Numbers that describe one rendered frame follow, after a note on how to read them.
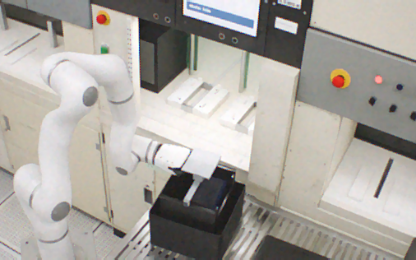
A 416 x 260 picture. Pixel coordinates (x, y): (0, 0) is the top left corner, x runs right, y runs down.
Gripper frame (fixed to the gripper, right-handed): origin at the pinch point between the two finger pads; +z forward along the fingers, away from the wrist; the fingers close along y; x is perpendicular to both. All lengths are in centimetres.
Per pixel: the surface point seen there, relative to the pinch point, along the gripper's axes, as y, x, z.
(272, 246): 5.1, -22.9, 30.3
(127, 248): 18.1, -34.2, -20.6
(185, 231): 13.7, -18.9, 0.7
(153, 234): 13.6, -27.0, -11.7
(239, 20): -28, 42, 1
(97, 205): -39, -90, -70
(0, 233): -12, -110, -121
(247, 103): -66, -19, -2
